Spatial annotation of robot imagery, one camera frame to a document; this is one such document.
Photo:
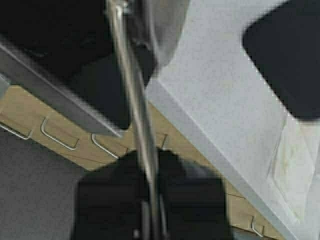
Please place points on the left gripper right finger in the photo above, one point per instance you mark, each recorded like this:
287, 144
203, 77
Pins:
194, 199

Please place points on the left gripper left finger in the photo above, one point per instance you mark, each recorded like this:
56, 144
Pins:
108, 202

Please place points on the steel frying pan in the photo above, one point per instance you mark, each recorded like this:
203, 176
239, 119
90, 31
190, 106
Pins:
156, 25

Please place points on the black spatula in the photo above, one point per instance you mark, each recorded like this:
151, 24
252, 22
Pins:
284, 46

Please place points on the white paper towel sheet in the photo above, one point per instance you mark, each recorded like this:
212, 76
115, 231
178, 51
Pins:
294, 165

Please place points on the stainless steel electric stove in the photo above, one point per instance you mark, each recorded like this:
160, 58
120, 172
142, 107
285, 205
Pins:
62, 52

